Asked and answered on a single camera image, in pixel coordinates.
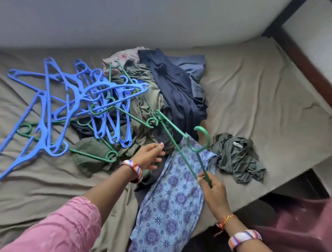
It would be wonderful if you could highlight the dark wooden bed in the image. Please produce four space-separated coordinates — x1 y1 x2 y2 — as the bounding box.
262 0 332 107

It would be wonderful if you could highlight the person's right forearm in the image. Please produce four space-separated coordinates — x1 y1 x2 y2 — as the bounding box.
223 215 273 252

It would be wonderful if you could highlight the striped white purple bangle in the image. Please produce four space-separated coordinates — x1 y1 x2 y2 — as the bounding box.
228 229 263 251

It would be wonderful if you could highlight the pile of blue hangers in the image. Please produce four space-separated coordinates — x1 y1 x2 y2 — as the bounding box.
0 56 150 180

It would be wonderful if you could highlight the olive green button shirt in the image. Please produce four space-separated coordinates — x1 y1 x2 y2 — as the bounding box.
70 60 172 180

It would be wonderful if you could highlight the striped orange purple bangle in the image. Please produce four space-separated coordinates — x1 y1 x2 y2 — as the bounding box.
121 159 144 184

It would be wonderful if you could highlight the bed with beige sheet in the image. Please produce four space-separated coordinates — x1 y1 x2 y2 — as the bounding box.
0 36 332 252

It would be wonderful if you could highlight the blue striped shirt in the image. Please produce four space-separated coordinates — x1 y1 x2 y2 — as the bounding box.
168 54 207 105

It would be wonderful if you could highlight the olive green t-shirt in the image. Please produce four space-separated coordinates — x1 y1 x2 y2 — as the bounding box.
210 133 267 184

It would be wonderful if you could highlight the person's right hand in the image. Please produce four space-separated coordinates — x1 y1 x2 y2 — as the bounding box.
197 171 232 223

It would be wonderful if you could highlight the blue floral patterned garment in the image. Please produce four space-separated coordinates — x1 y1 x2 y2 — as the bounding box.
128 136 220 252

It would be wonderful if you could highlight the pink floral striped garment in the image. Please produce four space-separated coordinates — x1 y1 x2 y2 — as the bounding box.
101 46 151 73

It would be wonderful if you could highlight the person's left hand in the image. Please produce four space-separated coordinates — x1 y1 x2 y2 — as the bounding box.
130 142 167 171

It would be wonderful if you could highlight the green plastic hanger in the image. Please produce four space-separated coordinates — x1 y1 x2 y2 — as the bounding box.
155 109 213 189

